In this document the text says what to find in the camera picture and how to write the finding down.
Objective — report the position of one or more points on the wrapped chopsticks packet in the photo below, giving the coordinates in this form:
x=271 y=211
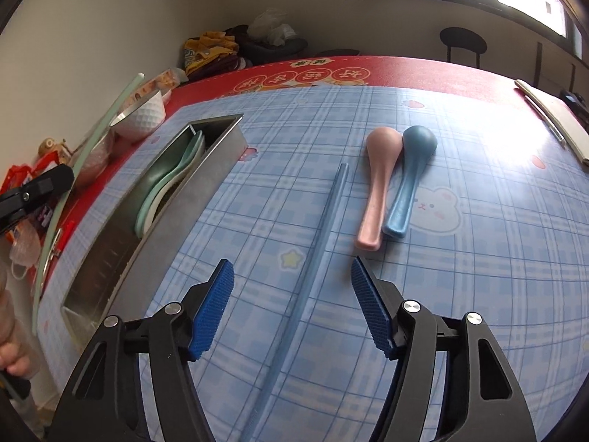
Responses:
x=561 y=120

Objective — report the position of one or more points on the light green chopstick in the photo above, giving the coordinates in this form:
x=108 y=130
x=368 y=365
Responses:
x=99 y=130

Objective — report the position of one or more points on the plastic-wrapped pink bowl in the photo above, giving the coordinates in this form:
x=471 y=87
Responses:
x=96 y=161

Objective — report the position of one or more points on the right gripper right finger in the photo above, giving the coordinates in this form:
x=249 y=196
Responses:
x=482 y=399

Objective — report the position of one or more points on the black round stool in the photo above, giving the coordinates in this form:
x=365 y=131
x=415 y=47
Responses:
x=462 y=38

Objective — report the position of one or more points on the red tablecloth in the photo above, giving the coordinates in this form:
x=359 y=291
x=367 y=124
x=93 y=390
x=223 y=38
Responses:
x=322 y=71

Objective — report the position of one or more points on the white diamond-pattern bowl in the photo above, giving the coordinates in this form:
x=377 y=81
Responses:
x=141 y=119

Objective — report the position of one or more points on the blue plaid placemat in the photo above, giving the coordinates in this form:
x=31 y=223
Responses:
x=334 y=380

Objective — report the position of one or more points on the pink spoon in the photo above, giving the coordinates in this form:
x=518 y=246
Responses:
x=383 y=148

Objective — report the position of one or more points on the red snack bag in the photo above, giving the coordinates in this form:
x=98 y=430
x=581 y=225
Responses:
x=18 y=176

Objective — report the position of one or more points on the green spoon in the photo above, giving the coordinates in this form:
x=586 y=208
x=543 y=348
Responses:
x=191 y=158

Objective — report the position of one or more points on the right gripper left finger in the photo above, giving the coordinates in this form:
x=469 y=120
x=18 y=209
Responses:
x=103 y=400

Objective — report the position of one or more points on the white plastic bag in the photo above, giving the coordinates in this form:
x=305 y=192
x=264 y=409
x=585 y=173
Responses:
x=270 y=27

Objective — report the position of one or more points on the yellow clothes pile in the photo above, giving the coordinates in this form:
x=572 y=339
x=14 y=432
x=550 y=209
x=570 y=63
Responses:
x=213 y=53

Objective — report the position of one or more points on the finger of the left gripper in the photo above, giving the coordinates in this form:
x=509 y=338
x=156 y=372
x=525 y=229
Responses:
x=19 y=203

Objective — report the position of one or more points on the stainless steel utensil tray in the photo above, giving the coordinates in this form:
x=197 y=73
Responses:
x=131 y=254

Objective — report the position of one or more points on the blue spoon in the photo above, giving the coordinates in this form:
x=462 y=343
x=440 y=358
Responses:
x=419 y=145

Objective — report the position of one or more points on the person's left hand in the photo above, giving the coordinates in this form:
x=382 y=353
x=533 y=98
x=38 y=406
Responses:
x=16 y=356

